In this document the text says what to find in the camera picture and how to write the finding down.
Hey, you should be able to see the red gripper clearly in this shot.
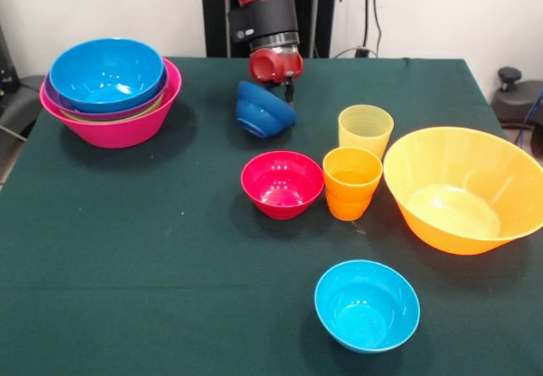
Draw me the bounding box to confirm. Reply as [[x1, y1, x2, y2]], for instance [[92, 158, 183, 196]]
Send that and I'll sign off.
[[248, 44, 305, 112]]

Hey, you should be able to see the small dark blue bowl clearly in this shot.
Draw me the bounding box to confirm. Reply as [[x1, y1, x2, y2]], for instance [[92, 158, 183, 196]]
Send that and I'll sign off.
[[235, 80, 299, 140]]

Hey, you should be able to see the small red plastic bowl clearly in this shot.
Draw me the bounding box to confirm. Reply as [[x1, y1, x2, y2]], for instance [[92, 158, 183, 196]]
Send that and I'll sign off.
[[240, 149, 326, 220]]

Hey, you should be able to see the green plastic bowl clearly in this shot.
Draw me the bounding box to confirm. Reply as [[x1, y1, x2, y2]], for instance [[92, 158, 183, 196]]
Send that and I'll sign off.
[[61, 93, 165, 124]]

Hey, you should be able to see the large pink plastic bowl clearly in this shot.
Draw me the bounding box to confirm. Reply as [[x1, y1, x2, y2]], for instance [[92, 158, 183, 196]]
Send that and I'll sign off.
[[39, 56, 183, 149]]

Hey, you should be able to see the medium blue plastic bowl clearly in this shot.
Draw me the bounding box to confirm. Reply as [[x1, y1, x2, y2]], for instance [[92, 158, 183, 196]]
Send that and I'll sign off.
[[48, 37, 165, 115]]

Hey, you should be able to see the purple plastic bowl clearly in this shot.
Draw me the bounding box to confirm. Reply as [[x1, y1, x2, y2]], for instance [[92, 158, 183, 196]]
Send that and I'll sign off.
[[43, 68, 170, 121]]

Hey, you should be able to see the yellow plastic cup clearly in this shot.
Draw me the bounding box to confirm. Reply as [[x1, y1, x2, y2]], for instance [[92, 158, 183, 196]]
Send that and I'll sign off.
[[338, 104, 395, 163]]

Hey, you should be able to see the orange plastic cup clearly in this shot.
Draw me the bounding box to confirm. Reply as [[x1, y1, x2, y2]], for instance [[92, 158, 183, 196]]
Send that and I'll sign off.
[[324, 187, 373, 222], [322, 146, 384, 202]]

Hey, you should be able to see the dark green tablecloth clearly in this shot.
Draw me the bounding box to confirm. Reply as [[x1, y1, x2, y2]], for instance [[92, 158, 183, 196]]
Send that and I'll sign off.
[[0, 55, 543, 376]]

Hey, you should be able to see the large orange plastic bowl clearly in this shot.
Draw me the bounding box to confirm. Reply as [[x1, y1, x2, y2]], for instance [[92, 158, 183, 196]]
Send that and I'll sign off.
[[382, 126, 543, 256]]

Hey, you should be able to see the small light blue bowl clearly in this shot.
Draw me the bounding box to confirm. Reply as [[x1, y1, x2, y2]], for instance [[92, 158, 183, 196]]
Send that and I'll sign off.
[[314, 259, 422, 355]]

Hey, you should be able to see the black equipment box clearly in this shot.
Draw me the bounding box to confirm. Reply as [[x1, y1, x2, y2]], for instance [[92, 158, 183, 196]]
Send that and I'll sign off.
[[0, 23, 18, 95]]

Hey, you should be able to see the black wall cable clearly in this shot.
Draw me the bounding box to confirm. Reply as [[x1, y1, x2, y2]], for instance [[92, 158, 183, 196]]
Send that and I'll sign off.
[[362, 0, 383, 57]]

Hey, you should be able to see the black pedestal leg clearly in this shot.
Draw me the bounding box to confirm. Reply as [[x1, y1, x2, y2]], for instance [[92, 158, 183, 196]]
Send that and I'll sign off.
[[0, 74, 48, 139], [490, 66, 543, 129]]

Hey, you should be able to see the blue cable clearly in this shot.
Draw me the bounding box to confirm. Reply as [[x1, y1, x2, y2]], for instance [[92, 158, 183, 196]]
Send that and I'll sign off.
[[513, 94, 543, 148]]

